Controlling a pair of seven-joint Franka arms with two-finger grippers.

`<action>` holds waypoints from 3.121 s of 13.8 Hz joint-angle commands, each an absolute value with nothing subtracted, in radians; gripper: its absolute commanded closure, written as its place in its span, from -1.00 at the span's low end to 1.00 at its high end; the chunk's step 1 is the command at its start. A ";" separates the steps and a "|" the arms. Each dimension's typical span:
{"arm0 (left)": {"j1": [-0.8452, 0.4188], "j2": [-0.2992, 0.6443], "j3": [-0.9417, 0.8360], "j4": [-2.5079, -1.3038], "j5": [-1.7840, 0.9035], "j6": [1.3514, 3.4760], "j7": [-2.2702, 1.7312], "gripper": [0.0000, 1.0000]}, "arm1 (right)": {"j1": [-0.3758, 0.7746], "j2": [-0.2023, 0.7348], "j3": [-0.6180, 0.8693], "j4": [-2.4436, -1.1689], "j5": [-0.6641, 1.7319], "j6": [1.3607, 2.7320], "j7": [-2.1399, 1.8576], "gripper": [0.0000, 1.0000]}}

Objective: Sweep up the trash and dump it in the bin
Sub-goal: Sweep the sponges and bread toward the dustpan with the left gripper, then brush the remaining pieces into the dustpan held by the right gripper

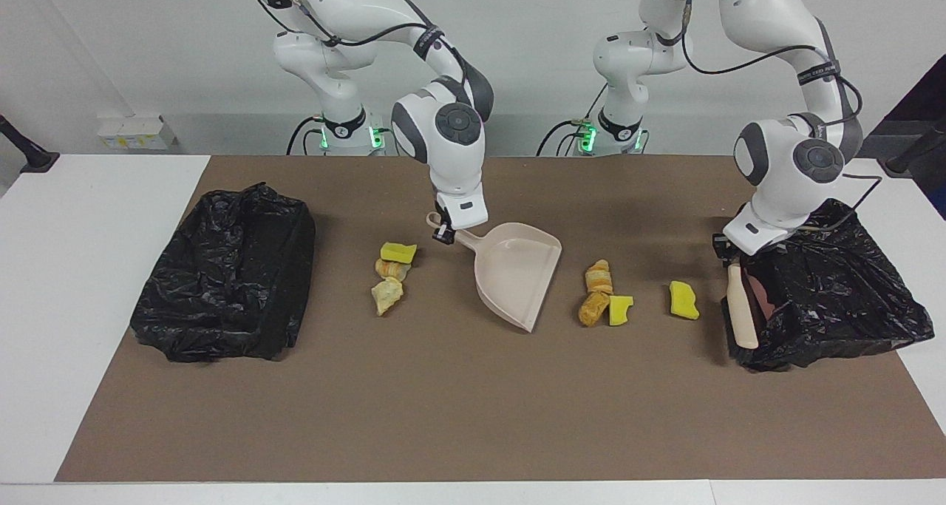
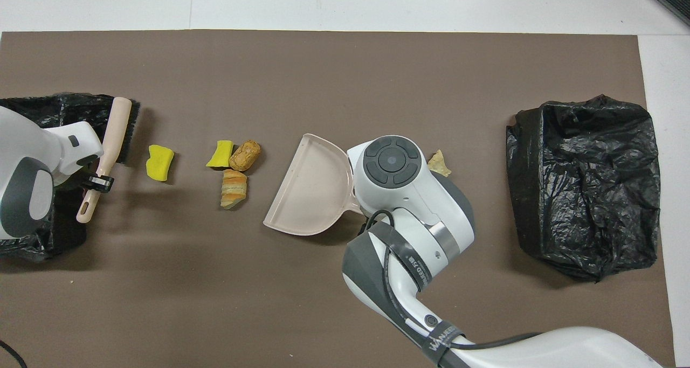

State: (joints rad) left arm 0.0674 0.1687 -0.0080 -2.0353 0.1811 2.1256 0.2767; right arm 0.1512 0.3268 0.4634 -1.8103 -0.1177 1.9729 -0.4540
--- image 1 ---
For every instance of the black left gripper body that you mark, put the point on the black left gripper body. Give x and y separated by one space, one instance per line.
726 251

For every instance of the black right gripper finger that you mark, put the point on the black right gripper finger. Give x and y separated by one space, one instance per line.
443 234

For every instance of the square yellow sponge piece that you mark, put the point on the square yellow sponge piece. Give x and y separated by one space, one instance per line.
398 252

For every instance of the beige hand brush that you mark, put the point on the beige hand brush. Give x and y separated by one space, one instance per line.
743 313

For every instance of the orange striped bread roll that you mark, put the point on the orange striped bread roll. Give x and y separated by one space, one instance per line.
390 269

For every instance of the wavy yellow sponge piece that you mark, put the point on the wavy yellow sponge piece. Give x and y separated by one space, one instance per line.
684 301

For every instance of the pale pastry piece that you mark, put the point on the pale pastry piece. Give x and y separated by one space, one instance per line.
386 296

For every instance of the beige plastic dustpan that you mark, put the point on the beige plastic dustpan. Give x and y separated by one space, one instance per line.
517 276

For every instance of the small yellow sponge wedge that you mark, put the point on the small yellow sponge wedge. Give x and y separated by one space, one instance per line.
619 310

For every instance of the striped croissant piece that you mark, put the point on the striped croissant piece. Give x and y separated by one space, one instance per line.
599 277

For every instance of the brown bread nugget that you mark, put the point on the brown bread nugget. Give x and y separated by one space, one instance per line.
593 309

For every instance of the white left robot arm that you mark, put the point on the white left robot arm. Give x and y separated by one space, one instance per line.
783 180

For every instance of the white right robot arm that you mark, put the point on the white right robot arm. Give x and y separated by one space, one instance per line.
451 157

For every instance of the black bag bin, pink rim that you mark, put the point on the black bag bin, pink rim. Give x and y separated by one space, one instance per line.
850 298

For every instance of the black bag lined bin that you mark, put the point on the black bag lined bin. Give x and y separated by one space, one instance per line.
222 283

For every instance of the brown table mat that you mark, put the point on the brown table mat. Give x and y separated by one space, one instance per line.
473 416

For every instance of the black stand pole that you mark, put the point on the black stand pole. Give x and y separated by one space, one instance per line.
37 161
905 163

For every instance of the white tissue box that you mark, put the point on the white tissue box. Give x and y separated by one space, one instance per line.
137 134

